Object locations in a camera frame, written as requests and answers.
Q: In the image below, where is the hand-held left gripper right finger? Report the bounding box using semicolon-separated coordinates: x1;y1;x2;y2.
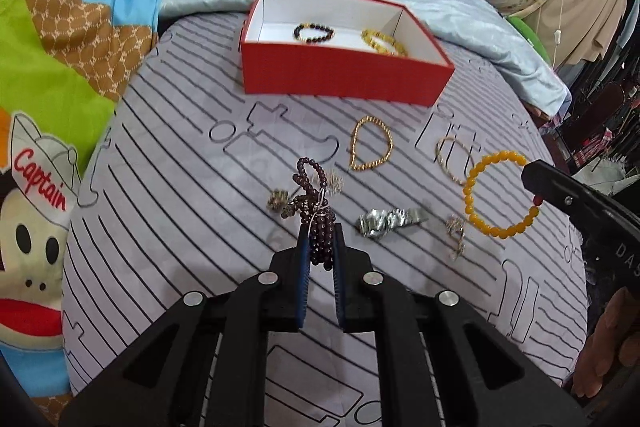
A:
332;224;586;427

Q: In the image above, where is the dark bead bracelet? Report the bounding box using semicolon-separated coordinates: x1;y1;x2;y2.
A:
293;22;335;44

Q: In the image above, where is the red cardboard box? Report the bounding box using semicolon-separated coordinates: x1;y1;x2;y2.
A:
240;0;456;108

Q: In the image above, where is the orange bead bracelet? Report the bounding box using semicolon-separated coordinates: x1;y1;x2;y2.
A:
462;149;543;240

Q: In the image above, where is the green plastic object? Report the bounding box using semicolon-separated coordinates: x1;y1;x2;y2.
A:
507;14;551;68

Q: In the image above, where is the silver watch band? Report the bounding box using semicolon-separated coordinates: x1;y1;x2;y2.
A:
356;207;430;239

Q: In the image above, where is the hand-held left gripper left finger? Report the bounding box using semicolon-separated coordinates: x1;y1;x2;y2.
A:
59;222;312;427

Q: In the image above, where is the grey striped quilt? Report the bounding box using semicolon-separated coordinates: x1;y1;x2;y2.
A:
60;9;592;427

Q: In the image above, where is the thin silver chain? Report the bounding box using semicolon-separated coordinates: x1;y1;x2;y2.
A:
445;215;468;262

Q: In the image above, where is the person's right hand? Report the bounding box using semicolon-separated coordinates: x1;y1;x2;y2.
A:
572;289;640;400

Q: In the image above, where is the dark wooden furniture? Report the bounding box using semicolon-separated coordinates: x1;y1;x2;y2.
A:
565;79;640;188

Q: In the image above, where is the cartoon monkey blanket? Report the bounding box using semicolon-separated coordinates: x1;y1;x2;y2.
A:
0;0;167;410

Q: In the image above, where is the thin gold chain bracelet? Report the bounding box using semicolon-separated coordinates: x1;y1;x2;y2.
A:
435;135;476;185

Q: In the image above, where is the yellow bead bracelet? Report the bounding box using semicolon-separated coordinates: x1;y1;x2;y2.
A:
361;28;408;56

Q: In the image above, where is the dark red bead necklace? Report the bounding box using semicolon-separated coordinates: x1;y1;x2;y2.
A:
281;157;337;268

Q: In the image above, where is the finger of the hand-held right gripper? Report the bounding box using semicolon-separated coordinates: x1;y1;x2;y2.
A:
520;159;640;253

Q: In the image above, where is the gold bead bracelet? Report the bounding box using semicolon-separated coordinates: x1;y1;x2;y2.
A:
348;115;394;172

